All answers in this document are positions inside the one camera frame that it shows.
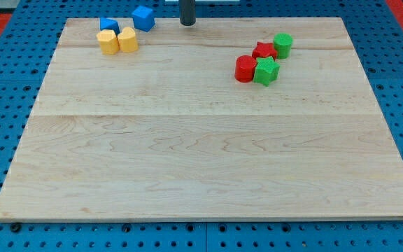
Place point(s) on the blue cube block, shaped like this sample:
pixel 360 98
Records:
pixel 143 18

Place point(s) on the light wooden board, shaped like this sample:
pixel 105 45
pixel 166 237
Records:
pixel 167 134

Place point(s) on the red cylinder block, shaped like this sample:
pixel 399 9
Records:
pixel 245 68

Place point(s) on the green star block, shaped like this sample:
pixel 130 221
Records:
pixel 266 71

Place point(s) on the red star block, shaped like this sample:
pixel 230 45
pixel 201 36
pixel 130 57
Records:
pixel 264 50

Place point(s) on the yellow heart block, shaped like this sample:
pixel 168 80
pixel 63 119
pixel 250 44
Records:
pixel 127 40

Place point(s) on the green cylinder block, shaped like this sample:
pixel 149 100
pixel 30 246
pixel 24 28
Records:
pixel 283 44

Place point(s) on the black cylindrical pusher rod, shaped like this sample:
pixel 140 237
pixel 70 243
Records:
pixel 187 10

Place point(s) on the yellow hexagon block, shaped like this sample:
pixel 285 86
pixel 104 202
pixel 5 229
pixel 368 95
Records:
pixel 108 42

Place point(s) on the blue wedge block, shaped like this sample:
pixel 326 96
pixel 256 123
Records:
pixel 109 24

